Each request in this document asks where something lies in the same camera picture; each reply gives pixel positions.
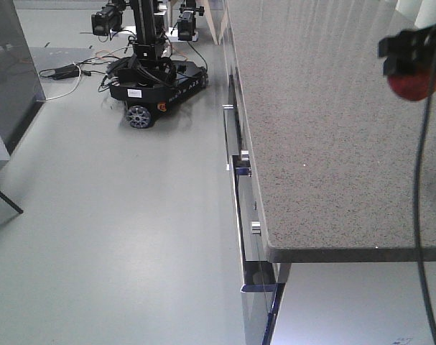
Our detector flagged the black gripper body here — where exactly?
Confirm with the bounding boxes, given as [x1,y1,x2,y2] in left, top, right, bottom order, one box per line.
[378,23,436,76]

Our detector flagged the red yellow apple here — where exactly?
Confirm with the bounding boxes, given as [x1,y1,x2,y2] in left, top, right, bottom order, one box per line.
[387,69,431,101]

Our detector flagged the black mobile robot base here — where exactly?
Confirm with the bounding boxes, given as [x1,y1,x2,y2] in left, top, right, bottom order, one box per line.
[91,1,208,129]

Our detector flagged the grey stone kitchen counter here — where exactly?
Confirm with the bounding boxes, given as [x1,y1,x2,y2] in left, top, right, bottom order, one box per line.
[219,0,436,345]

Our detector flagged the black power adapter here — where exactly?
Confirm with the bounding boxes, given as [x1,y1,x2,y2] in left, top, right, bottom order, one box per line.
[51,65,80,81]

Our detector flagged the grey panel on left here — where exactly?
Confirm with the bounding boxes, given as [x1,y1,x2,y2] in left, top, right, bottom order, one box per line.
[0,1,45,154]

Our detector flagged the black hanging cable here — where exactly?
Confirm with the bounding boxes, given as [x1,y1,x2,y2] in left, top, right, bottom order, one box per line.
[412,24,436,345]

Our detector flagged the white floor cable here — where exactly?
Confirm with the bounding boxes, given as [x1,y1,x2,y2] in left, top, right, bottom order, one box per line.
[44,65,83,102]

